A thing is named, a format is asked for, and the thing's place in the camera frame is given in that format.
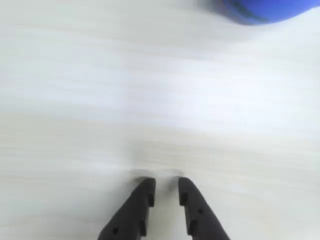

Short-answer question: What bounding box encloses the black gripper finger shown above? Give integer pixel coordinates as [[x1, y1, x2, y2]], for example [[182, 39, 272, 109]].
[[96, 176, 157, 240], [177, 176, 231, 240]]

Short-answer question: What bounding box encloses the blue rubber duck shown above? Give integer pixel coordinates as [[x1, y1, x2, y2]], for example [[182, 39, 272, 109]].
[[221, 0, 320, 26]]

